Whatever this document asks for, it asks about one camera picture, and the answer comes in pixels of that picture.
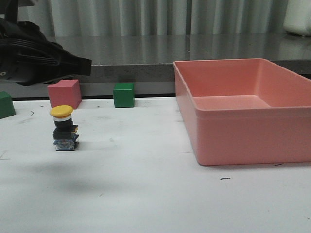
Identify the left green cube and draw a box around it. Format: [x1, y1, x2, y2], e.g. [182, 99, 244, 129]
[113, 83, 135, 108]

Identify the yellow push button switch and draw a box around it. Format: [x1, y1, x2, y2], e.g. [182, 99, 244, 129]
[50, 105, 79, 151]

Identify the white appliance on counter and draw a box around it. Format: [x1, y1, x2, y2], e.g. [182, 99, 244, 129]
[283, 0, 311, 36]

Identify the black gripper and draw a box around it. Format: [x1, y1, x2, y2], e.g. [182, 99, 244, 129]
[0, 20, 92, 86]

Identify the right green cube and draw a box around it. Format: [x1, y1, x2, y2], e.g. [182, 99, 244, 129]
[0, 91, 16, 119]

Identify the pink plastic bin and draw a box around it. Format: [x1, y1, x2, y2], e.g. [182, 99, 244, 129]
[173, 59, 311, 166]

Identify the grey stone counter shelf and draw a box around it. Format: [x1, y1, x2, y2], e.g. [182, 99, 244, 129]
[0, 33, 311, 98]

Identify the green cube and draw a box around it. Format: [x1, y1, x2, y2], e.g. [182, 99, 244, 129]
[113, 83, 135, 108]
[0, 91, 16, 119]

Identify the far pink cube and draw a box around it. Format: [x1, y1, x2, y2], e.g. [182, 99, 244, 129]
[47, 79, 82, 109]

